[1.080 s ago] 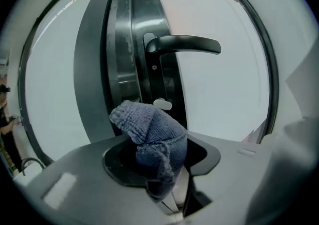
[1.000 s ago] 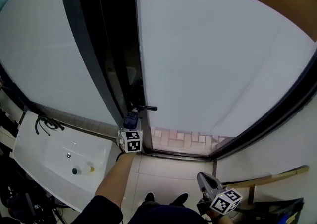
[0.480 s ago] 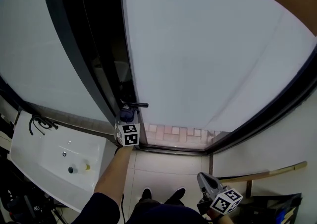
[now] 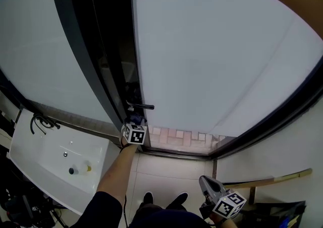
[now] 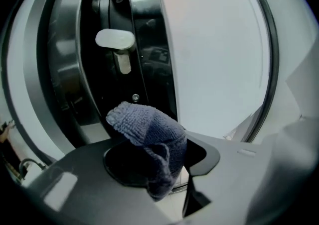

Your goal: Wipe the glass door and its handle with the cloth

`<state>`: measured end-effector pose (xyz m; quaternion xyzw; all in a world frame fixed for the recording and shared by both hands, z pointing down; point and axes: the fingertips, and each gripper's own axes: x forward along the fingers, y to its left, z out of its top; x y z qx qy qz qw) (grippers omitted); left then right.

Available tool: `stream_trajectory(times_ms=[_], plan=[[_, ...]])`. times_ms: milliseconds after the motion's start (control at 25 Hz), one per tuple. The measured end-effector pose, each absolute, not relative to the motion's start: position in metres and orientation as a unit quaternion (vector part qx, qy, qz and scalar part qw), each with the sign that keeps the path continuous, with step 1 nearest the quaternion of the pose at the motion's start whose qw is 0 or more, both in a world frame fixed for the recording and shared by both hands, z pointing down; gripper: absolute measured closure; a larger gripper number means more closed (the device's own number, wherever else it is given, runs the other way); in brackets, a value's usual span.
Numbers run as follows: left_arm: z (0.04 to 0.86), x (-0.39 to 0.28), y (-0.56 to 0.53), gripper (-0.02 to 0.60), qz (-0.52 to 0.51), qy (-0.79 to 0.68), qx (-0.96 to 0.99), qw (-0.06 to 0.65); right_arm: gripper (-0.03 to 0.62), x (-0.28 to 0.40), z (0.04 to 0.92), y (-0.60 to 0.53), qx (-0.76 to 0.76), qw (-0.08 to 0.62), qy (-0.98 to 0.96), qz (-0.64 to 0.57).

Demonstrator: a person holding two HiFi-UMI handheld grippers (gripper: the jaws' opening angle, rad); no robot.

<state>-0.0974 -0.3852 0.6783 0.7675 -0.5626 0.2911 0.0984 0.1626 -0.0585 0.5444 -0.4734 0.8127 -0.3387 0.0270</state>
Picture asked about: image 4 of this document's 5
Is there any person's left forearm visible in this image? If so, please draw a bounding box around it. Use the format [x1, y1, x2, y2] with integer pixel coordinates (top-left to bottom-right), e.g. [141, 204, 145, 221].
[97, 143, 139, 197]

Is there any dark blue cleaning cloth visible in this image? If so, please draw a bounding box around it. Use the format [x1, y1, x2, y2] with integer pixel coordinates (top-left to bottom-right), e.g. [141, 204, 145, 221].
[129, 112, 147, 125]

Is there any frosted glass window panel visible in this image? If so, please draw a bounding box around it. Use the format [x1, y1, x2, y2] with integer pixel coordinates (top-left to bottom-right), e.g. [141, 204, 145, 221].
[0, 0, 127, 144]

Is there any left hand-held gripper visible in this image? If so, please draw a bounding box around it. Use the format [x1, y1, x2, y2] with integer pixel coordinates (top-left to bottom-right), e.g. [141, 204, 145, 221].
[120, 120, 148, 145]

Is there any black storage crate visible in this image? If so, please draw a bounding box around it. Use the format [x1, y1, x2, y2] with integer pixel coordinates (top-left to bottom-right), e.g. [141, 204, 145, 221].
[242, 200, 307, 228]

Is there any black equipment pile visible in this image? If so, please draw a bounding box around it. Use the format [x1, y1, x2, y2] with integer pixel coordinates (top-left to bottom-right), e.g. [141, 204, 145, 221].
[0, 179, 69, 228]

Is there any person's black shoe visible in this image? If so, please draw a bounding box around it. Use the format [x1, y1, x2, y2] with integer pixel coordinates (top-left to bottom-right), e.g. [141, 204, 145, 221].
[143, 191, 154, 206]
[168, 192, 189, 210]

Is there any person's left black shoe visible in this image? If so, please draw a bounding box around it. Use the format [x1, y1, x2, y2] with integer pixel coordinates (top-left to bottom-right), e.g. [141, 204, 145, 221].
[143, 191, 154, 206]

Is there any dark navy shirt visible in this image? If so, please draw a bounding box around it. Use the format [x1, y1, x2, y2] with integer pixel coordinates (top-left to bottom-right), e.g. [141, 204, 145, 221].
[80, 191, 206, 228]

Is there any person's right forearm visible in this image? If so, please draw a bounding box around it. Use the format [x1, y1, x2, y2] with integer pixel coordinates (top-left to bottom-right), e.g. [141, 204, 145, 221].
[210, 213, 239, 228]

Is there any clear bottle with dark cap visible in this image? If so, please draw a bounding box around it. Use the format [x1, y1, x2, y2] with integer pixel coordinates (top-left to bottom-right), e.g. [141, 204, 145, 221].
[68, 160, 93, 176]

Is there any white sink basin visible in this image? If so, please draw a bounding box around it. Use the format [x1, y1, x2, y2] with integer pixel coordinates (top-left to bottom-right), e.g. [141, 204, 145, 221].
[9, 108, 111, 216]

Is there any person's right black shoe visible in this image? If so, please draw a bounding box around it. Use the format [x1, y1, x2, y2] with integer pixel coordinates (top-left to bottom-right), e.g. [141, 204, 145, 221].
[168, 192, 189, 210]

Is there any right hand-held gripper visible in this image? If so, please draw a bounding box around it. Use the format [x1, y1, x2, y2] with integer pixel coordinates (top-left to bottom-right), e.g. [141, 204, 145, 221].
[198, 175, 247, 220]

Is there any wooden stick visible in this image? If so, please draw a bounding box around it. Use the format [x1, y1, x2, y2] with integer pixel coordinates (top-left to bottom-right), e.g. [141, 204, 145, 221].
[223, 168, 313, 189]

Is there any black faucet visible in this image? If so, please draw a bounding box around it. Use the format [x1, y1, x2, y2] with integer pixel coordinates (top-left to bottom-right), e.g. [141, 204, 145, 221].
[30, 113, 61, 136]

